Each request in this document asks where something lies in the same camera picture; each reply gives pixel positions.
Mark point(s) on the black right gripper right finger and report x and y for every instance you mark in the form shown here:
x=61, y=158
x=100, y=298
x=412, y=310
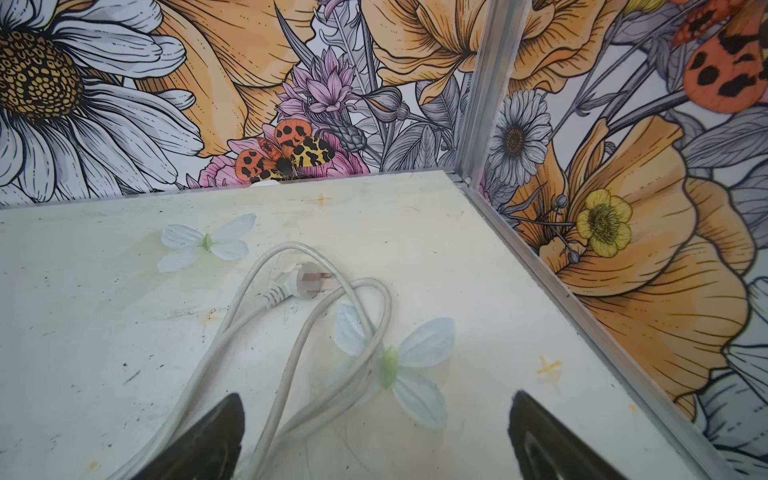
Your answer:
x=546, y=449

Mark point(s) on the aluminium corner post right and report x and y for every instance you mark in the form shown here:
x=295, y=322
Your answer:
x=505, y=22

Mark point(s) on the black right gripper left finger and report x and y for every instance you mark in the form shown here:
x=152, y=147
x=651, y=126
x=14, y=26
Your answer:
x=210, y=449

